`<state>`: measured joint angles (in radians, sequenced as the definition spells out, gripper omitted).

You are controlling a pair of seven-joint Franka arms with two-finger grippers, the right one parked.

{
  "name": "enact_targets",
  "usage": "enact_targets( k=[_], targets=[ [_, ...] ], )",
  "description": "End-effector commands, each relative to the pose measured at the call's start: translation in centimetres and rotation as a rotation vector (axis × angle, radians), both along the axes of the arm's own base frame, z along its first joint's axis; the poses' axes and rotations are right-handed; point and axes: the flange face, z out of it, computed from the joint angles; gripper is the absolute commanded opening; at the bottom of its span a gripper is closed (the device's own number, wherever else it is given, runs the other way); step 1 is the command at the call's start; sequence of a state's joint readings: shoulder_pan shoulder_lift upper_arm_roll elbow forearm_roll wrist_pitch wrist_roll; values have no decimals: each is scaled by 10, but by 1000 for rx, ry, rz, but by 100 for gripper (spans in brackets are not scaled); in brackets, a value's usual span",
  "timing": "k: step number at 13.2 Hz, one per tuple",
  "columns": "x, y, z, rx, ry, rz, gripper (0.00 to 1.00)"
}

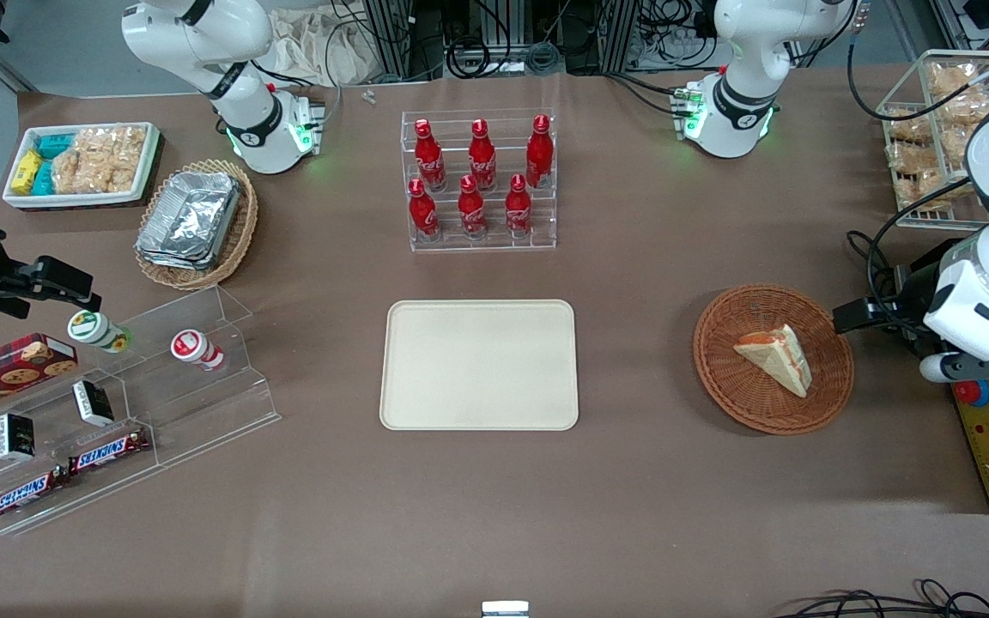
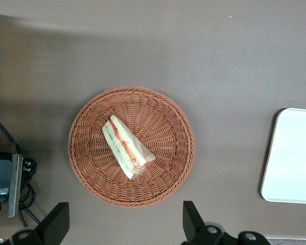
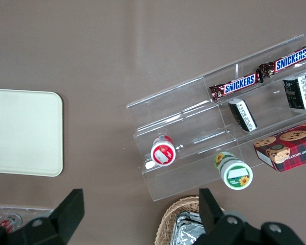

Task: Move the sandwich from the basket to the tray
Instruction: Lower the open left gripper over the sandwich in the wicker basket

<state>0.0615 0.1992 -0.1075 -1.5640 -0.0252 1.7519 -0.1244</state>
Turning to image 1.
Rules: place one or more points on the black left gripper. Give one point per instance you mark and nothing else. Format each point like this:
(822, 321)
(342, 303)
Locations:
(913, 293)

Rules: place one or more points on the triangular sandwich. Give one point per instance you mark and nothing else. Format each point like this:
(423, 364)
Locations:
(778, 356)

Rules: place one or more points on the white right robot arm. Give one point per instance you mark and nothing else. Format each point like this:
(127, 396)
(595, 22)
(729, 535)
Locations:
(203, 34)

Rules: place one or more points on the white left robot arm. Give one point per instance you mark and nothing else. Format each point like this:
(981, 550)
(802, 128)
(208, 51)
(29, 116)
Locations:
(743, 51)

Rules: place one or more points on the brown wicker basket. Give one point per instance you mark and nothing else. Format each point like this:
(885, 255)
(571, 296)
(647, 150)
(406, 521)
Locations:
(735, 386)

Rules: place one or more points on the light oval wicker basket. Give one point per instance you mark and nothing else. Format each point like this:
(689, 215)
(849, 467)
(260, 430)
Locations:
(241, 232)

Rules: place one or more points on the beige plastic tray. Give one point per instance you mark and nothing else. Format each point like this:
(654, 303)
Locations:
(477, 365)

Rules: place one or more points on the green capped yogurt bottle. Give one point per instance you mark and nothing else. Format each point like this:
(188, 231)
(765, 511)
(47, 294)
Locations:
(95, 330)

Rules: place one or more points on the red cookie box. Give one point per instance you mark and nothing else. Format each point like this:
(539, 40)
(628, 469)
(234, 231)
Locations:
(5, 369)

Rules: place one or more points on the bagged rice crackers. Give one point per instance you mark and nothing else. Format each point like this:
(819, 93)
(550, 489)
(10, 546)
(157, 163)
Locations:
(112, 146)
(91, 176)

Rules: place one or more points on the teal snack packet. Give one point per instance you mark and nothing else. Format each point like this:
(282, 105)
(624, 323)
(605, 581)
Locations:
(44, 178)
(55, 144)

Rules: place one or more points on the small black white box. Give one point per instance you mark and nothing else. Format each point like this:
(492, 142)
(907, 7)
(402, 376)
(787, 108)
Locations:
(93, 403)
(15, 436)

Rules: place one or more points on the yellow snack packet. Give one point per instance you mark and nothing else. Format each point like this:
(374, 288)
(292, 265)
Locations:
(27, 172)

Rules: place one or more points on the red capped yogurt bottle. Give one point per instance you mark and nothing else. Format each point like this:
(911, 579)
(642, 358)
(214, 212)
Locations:
(194, 348)

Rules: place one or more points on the stack of foil trays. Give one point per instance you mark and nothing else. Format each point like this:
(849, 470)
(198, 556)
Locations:
(190, 219)

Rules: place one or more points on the bagged fried snack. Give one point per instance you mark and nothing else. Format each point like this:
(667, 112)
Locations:
(924, 189)
(971, 107)
(911, 159)
(907, 127)
(954, 79)
(958, 142)

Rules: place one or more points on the white plastic bin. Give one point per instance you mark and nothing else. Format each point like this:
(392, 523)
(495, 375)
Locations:
(151, 150)

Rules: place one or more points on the Snickers bar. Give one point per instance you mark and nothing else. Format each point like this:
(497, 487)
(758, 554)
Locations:
(108, 452)
(27, 496)

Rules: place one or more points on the clear acrylic stepped shelf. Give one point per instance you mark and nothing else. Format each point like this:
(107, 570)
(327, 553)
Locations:
(203, 412)

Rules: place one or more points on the white cloth bag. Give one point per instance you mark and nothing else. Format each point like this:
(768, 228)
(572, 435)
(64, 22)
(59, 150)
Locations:
(314, 47)

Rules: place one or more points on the red cola bottle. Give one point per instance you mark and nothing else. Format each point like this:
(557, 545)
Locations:
(471, 210)
(422, 215)
(428, 159)
(518, 210)
(482, 159)
(539, 154)

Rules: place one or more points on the clear acrylic bottle rack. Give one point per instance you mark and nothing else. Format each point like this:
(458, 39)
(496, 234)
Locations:
(477, 245)

